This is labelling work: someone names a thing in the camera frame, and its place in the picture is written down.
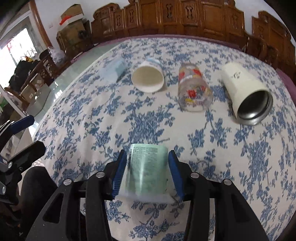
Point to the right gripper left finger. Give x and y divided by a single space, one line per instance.
76 210

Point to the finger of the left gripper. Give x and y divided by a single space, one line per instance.
11 128
30 154

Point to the stacked cardboard boxes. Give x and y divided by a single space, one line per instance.
73 29

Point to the wooden side chair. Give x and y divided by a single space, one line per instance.
30 76

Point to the carved wooden armchair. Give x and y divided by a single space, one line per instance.
270 42

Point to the white paper cup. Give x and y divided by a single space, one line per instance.
148 77

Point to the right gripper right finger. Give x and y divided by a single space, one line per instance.
234 218

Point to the printed glass cup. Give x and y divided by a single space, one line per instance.
194 93

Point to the carved wooden sofa bench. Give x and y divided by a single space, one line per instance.
218 20

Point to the cream steel thermos cup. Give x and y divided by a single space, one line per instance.
251 99

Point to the blue floral tablecloth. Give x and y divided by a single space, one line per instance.
87 122

